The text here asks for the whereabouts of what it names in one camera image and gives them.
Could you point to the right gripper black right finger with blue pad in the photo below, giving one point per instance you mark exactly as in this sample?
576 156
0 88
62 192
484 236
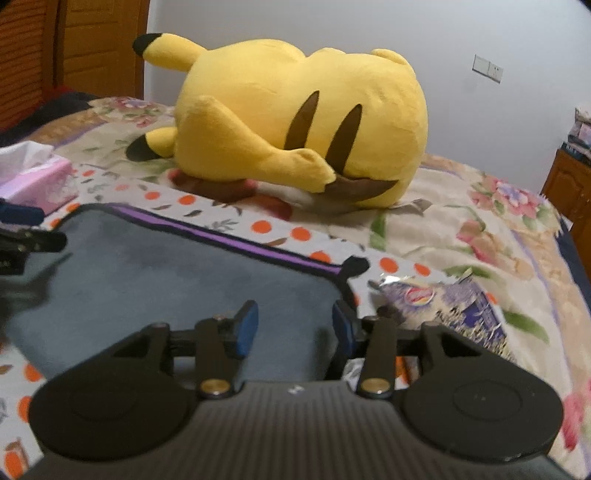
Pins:
381 341

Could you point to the pink tissue box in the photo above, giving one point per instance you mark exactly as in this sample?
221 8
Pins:
33 175

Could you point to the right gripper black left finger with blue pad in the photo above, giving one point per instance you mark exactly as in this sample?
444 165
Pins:
217 345

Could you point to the white wall switch plate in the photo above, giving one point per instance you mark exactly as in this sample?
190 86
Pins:
488 69

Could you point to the orange patterned white cloth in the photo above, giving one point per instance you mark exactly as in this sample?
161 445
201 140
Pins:
20 378

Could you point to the wooden louvered wardrobe door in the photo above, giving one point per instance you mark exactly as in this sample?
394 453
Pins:
28 29

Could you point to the floral bed blanket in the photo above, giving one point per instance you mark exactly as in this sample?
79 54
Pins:
453 220

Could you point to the wooden room door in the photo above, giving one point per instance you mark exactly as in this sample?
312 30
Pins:
94 46

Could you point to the stack of papers and books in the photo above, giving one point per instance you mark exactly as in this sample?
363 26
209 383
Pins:
578 143

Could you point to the grey towel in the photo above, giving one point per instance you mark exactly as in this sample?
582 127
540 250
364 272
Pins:
123 269

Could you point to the purple snack bag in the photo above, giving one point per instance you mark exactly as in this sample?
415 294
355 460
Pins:
461 306

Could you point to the yellow Pikachu plush toy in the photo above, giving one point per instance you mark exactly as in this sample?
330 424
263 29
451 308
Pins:
347 126

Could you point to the wooden side cabinet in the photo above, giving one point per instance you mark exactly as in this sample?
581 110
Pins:
568 189

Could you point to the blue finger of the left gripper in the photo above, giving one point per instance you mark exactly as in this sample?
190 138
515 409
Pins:
13 214

